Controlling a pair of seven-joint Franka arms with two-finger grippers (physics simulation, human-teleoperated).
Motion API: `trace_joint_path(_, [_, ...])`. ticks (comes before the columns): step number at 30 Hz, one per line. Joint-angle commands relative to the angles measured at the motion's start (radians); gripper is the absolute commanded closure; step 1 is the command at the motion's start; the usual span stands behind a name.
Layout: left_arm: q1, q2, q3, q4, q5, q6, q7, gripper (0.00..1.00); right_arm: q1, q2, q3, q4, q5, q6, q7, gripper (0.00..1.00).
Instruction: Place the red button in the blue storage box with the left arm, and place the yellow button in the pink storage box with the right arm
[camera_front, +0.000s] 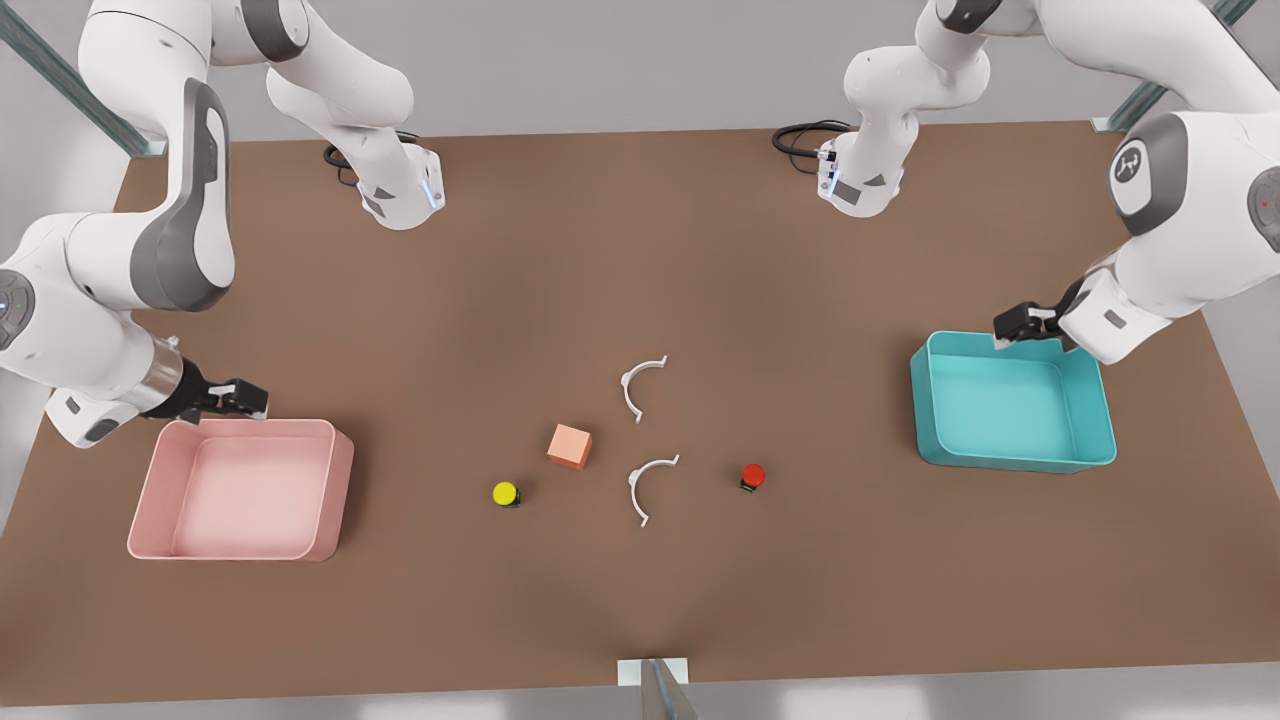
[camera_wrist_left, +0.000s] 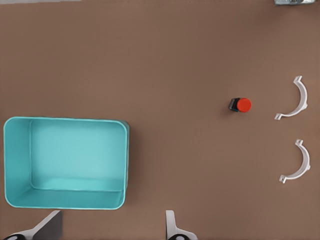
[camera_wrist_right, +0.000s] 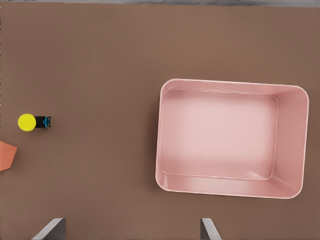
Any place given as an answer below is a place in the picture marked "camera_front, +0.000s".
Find blue storage box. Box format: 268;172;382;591
909;330;1118;475

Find pink storage box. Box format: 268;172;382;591
127;418;355;563

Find orange cube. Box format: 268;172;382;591
546;423;594;471

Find white curved clip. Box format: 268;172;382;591
619;355;669;425
627;454;682;529

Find black cable loop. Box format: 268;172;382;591
323;130;422;188
772;120;854;177

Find silver frame post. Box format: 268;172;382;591
616;657;701;720
0;5;167;159
1091;0;1259;134

